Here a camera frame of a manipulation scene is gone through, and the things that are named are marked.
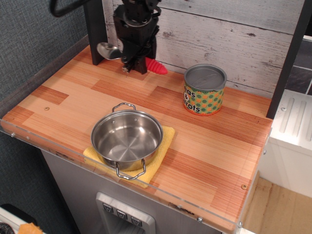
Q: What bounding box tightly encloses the red handled metal scoop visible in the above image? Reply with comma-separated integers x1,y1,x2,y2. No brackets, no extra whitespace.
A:
97,42,168,75

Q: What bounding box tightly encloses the silver dispenser panel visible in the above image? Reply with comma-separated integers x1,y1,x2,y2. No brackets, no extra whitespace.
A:
96,192,156,234

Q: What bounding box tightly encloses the yellow cloth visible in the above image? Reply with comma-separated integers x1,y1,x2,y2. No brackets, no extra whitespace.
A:
83,126,175,188

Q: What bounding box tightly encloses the white toy sink unit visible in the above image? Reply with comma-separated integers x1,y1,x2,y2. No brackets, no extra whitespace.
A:
257,35,312,197

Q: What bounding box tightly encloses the dark grey right post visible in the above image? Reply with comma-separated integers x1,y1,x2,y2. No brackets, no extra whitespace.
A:
266,0,312,119

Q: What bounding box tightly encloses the stainless steel pot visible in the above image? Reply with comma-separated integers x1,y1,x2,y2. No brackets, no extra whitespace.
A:
91,102,164,180

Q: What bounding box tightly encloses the black cable loop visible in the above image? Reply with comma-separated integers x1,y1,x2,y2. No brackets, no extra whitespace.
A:
50,0,91,18

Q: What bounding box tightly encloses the clear acrylic edge guard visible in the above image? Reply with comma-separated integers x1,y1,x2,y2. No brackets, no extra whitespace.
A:
0,120,242,234

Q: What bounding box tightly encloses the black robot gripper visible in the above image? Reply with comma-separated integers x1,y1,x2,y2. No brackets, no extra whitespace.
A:
115,21,159,75

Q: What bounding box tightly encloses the black and orange object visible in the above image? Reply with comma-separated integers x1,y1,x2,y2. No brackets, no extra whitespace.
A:
0,204,44,234

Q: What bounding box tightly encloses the grey toy fridge front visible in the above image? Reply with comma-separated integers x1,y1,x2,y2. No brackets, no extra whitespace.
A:
42,151,220,234

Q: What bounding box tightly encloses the peas and carrots can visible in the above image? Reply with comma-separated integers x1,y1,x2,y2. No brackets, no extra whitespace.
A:
183,64,227,116

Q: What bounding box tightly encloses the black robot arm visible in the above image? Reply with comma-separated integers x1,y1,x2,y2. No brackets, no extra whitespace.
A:
113,0,161,74

